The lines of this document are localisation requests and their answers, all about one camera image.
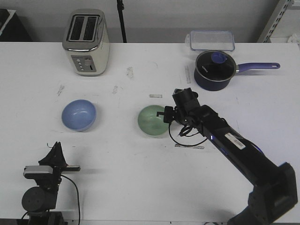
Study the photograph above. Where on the cream and chrome toaster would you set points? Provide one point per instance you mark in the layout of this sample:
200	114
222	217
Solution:
86	42

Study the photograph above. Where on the blue bowl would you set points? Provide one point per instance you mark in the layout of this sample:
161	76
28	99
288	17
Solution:
79	115

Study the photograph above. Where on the white crumpled cloth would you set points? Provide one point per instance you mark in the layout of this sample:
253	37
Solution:
294	38

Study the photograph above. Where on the glass pot lid blue knob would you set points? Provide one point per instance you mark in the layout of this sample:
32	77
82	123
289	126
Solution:
215	66

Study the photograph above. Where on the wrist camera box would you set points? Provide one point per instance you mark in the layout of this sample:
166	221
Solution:
37	171

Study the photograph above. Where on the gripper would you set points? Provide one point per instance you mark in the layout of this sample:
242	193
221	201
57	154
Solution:
51	182
171	114

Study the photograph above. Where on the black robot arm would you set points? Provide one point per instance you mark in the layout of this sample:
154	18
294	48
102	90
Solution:
275	190
40	201

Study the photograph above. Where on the dark blue saucepan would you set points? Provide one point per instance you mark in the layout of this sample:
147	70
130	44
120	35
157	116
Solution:
216	86

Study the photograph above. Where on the green bowl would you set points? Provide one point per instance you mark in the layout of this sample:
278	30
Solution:
150	123

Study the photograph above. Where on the clear plastic food container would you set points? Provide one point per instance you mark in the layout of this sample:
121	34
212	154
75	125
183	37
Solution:
202	40

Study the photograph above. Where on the black box in corner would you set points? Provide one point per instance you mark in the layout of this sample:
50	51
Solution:
11	27

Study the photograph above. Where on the grey metal shelf upright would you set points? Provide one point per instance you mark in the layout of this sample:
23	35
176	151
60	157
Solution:
283	23

